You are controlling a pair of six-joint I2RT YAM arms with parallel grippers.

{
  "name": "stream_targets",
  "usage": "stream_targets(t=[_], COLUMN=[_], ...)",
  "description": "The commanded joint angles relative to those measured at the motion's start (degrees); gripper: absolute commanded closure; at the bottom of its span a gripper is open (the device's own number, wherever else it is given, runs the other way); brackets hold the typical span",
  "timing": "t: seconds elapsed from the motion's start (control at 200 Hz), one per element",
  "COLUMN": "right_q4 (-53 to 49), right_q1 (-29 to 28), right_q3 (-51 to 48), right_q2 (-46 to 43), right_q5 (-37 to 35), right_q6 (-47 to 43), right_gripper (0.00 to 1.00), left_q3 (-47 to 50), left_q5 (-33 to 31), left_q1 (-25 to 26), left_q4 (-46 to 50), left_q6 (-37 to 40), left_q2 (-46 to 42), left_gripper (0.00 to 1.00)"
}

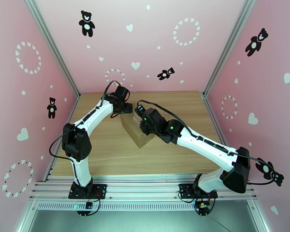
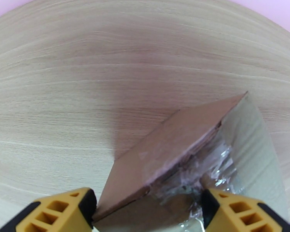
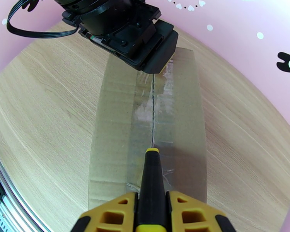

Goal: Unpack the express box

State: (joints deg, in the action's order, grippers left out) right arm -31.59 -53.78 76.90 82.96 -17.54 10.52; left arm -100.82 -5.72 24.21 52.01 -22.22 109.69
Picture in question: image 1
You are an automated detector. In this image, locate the brown cardboard express box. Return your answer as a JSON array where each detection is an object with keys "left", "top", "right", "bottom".
[{"left": 120, "top": 112, "right": 155, "bottom": 149}]

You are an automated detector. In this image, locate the black board with yellow connector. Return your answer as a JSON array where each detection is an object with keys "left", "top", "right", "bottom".
[{"left": 195, "top": 200, "right": 212, "bottom": 216}]

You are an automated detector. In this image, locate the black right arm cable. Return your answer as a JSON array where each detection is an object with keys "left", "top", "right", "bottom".
[{"left": 136, "top": 100, "right": 276, "bottom": 186}]

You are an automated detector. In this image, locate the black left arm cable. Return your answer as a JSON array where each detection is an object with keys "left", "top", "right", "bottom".
[{"left": 49, "top": 80, "right": 123, "bottom": 164}]

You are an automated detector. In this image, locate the aluminium corner post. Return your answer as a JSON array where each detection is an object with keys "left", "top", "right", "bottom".
[
  {"left": 23, "top": 0, "right": 81, "bottom": 100},
  {"left": 202, "top": 0, "right": 259, "bottom": 98}
]

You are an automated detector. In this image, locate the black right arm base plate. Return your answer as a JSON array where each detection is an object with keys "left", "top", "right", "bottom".
[{"left": 179, "top": 183, "right": 218, "bottom": 200}]

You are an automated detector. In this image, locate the perforated metal vent strip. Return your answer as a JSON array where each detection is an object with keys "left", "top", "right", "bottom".
[{"left": 36, "top": 201, "right": 199, "bottom": 212}]

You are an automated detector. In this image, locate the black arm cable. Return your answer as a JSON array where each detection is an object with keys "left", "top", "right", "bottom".
[
  {"left": 49, "top": 80, "right": 123, "bottom": 164},
  {"left": 136, "top": 100, "right": 276, "bottom": 186}
]

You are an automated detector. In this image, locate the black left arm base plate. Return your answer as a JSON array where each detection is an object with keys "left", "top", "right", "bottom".
[{"left": 68, "top": 183, "right": 107, "bottom": 200}]

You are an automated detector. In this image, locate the aluminium mounting rail frame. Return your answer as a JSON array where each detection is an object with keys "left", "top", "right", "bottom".
[{"left": 29, "top": 174, "right": 258, "bottom": 203}]

